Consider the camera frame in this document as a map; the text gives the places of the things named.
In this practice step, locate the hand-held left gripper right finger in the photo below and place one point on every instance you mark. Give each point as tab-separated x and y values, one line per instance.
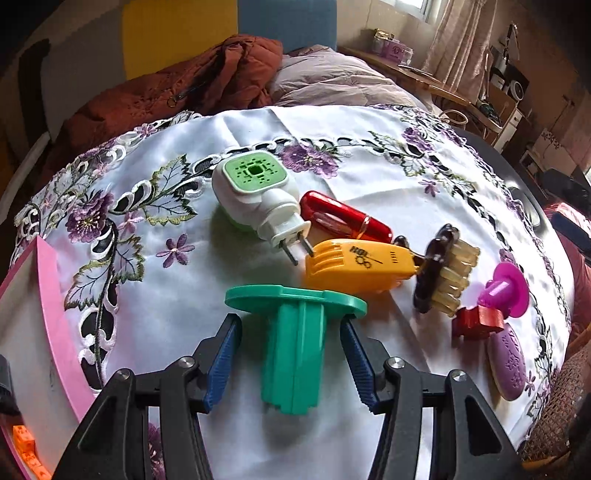
358	360

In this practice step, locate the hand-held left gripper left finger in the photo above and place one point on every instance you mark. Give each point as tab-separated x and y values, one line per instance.
221	364

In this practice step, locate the teal plastic flanged spool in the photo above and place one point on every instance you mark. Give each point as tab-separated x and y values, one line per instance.
291	350

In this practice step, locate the yellow plastic case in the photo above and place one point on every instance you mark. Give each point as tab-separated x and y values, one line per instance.
351	267

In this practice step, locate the brown massage brush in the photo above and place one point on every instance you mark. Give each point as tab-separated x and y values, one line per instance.
434	263

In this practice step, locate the shiny red tube case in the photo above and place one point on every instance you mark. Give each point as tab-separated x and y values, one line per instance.
332	207

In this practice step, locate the magenta plastic piece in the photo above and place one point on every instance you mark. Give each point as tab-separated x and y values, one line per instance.
508	286

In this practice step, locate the white green plug-in repeller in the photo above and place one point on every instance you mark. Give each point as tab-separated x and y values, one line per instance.
258	194

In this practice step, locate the pink shallow box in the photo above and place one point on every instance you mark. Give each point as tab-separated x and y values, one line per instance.
27	332

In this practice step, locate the red plastic toy piece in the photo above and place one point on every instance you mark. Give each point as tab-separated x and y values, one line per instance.
475	321

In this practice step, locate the purple oval soap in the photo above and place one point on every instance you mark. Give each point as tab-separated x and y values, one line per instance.
508	364

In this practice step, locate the woven wicker seat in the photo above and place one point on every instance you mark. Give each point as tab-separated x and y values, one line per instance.
558	406

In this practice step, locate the orange plastic block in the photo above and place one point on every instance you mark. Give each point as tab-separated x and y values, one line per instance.
25	443

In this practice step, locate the rust brown quilt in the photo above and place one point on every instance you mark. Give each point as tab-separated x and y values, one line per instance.
138	101

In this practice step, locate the pale pink duvet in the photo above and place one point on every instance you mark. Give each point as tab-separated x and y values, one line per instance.
332	78

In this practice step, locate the cardboard box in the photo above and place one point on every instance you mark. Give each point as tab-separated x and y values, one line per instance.
554	147

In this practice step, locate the wooden side table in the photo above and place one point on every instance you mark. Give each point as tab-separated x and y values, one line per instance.
415	74

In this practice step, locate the cluttered shelf unit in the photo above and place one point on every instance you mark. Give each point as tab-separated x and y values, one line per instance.
505	87

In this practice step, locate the purple gift box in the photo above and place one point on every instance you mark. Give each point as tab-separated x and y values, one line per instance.
392	46

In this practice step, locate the beige curtain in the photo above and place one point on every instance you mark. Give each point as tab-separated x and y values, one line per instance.
457	46

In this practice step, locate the grey yellow blue headboard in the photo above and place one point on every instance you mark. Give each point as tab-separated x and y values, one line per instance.
175	32

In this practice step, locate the window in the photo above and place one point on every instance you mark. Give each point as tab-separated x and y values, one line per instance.
422	7

